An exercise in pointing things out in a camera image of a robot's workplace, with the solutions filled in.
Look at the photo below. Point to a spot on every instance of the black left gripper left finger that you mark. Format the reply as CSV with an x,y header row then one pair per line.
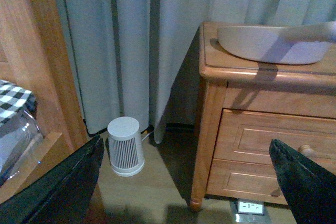
x,y
63,194

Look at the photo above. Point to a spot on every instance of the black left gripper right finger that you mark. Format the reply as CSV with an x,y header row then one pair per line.
x,y
308,188

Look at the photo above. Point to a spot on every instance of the white plastic dustpan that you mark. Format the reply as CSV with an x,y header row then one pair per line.
x,y
292,45

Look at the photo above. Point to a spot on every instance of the floor power socket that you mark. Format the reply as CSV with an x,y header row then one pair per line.
x,y
248,211

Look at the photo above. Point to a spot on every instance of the clear plastic bag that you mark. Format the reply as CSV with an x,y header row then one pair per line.
x,y
19,139

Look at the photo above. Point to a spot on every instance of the black white checkered bedsheet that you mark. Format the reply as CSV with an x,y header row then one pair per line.
x,y
13,99

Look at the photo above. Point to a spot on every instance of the wooden nightstand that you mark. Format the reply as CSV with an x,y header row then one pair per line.
x,y
244,106

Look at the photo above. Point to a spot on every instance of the light grey curtain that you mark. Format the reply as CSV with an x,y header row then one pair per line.
x,y
138,58

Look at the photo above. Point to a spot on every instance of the wooden bed frame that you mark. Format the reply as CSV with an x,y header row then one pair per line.
x,y
34,56

